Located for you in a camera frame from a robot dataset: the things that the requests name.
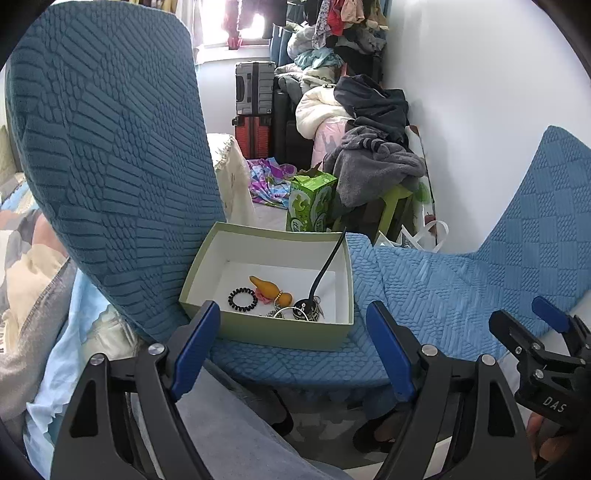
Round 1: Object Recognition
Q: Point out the grey suitcase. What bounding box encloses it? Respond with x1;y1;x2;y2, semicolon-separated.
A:
235;61;276;116

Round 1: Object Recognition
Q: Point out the purple floral cloth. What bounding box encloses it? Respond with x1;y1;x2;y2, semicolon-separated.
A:
246;158;298;208

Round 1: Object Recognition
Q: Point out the black hair tie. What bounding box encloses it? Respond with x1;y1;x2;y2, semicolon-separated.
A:
227;287;259;313

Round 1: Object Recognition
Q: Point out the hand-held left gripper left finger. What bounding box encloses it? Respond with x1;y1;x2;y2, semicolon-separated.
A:
50;300;222;480

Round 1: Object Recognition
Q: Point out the pile of mixed clothes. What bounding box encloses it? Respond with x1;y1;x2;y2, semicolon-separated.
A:
272;0;393;88

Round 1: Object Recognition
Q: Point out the blue textured sofa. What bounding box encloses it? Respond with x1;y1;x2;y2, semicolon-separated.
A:
4;0;591;393

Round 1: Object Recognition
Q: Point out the beige lace cloth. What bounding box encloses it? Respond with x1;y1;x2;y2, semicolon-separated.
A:
207;133;257;227

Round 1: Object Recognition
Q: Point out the pink blanket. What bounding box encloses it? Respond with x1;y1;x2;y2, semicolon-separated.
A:
311;117;356;160

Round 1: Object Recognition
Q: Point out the dark hooded jacket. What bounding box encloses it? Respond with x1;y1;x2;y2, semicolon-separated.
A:
333;75;411;144

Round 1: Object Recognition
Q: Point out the black patterned bangle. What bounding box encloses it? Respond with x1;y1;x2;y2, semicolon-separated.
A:
291;298;324;322

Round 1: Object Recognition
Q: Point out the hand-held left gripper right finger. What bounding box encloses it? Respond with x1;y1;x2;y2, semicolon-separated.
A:
365;300;536;480

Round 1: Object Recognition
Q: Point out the black suitcase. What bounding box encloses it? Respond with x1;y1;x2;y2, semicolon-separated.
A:
272;88;315;164

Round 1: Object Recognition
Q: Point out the cream quilted coat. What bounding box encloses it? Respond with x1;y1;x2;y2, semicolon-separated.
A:
295;85;356;137

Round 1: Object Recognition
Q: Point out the orange gourd keychain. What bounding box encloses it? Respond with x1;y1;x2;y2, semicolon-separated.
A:
249;275;296;319

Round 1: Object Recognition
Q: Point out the grey fleece garment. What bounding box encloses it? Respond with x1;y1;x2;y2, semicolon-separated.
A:
332;126;426;208

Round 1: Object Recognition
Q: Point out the person's right hand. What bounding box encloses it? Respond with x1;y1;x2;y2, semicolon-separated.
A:
526;411;583;464

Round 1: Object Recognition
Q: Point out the person's grey trouser leg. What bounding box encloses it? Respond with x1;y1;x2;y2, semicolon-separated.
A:
175;364;347;480

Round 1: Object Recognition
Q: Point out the green plastic stool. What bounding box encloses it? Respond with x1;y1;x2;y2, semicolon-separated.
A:
379;185;414;241

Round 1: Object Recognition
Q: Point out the green printed carton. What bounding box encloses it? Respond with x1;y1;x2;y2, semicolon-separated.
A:
285;173;339;233

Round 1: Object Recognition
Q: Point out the white carrier bag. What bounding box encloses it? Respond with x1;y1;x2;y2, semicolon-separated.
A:
373;220;450;252

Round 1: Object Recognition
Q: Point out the red suitcase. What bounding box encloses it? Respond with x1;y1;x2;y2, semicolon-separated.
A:
233;115;273;160

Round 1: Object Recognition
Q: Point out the pale green cardboard box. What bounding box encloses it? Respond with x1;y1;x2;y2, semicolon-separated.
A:
178;222;355;352

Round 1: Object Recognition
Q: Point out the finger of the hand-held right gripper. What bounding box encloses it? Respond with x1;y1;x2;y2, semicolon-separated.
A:
489;310;548;370
531;296;591;356

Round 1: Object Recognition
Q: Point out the white leaf print paper bag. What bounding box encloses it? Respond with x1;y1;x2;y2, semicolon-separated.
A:
406;124;437;236

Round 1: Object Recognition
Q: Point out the light blue sheet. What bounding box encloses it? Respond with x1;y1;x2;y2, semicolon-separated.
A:
23;272;139;462

